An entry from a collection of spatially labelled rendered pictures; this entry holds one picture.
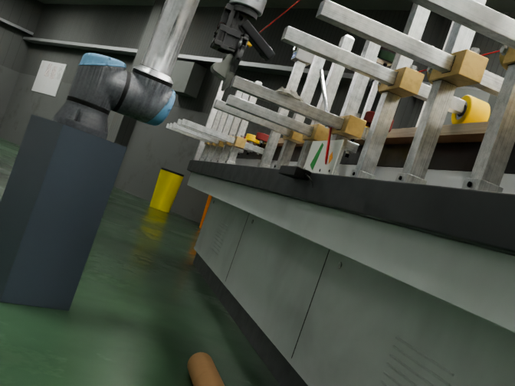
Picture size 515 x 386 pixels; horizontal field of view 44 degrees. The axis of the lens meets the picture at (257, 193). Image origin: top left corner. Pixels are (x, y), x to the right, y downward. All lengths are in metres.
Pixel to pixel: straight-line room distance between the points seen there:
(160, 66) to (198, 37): 8.47
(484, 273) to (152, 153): 9.73
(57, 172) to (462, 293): 1.45
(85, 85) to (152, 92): 0.23
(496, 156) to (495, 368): 0.41
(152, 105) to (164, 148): 8.11
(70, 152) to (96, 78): 0.27
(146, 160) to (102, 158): 8.47
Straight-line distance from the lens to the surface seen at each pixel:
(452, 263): 1.08
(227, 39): 1.64
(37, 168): 2.17
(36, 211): 2.13
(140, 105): 2.25
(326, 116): 1.70
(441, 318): 1.44
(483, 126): 1.46
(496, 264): 0.99
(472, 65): 1.27
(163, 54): 2.27
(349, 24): 1.21
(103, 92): 2.22
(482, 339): 1.31
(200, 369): 1.87
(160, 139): 10.52
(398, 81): 1.48
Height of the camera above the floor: 0.57
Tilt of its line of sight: 1 degrees up
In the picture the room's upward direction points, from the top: 19 degrees clockwise
